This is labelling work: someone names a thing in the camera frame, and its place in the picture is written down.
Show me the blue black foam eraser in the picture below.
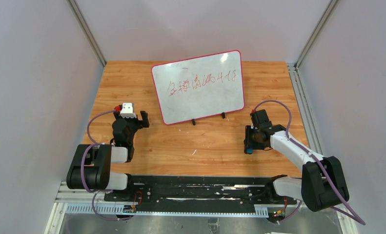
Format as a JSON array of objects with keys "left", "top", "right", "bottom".
[{"left": 245, "top": 148, "right": 253, "bottom": 154}]

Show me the pink framed whiteboard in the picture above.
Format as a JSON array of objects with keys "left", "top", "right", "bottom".
[{"left": 151, "top": 50, "right": 245, "bottom": 125}]

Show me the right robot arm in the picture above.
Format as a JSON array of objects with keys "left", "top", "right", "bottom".
[{"left": 244, "top": 125, "right": 350, "bottom": 212}]

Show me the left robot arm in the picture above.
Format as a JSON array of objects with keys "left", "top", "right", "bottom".
[{"left": 66, "top": 110, "right": 149, "bottom": 193}]

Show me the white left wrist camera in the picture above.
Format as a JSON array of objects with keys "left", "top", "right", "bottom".
[{"left": 119, "top": 102, "right": 137, "bottom": 118}]

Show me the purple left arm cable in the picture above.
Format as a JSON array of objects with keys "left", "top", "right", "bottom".
[{"left": 80, "top": 106, "right": 139, "bottom": 222}]

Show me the aluminium side rail right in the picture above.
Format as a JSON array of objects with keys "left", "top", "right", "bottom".
[{"left": 286, "top": 63, "right": 326, "bottom": 156}]

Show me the black mounting base plate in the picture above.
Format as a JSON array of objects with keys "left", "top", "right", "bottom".
[{"left": 103, "top": 175, "right": 298, "bottom": 216}]

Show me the aluminium frame rail front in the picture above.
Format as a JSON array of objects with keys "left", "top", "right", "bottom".
[{"left": 45, "top": 175, "right": 358, "bottom": 234}]

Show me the left aluminium corner post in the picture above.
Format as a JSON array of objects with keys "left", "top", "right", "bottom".
[{"left": 66, "top": 0, "right": 107, "bottom": 68}]

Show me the aluminium corner post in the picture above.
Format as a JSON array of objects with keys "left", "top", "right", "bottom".
[
  {"left": 66, "top": 0, "right": 107, "bottom": 68},
  {"left": 294, "top": 0, "right": 339, "bottom": 70}
]

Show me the right aluminium corner post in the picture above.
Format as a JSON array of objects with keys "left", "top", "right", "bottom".
[{"left": 294, "top": 0, "right": 339, "bottom": 70}]

